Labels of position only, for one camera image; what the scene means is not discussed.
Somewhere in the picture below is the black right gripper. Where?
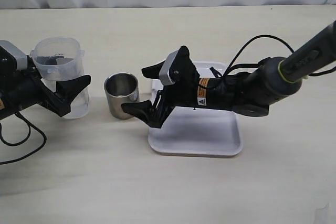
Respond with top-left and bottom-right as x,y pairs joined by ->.
121,46 -> 236,129

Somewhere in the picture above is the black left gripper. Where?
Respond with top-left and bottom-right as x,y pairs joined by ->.
1,55 -> 91,119

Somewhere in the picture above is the clear plastic measuring cup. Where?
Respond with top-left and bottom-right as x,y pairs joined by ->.
29,37 -> 90,120

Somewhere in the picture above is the stainless steel cup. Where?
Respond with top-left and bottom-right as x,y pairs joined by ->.
104,72 -> 139,120

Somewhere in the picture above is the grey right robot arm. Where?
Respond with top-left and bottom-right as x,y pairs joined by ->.
121,23 -> 335,129

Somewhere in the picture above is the white plastic tray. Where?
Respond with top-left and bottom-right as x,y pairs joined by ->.
148,61 -> 243,158

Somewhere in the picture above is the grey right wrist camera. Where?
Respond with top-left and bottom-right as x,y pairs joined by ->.
159,50 -> 178,86

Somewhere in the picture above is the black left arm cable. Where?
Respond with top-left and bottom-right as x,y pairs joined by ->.
0,112 -> 47,166

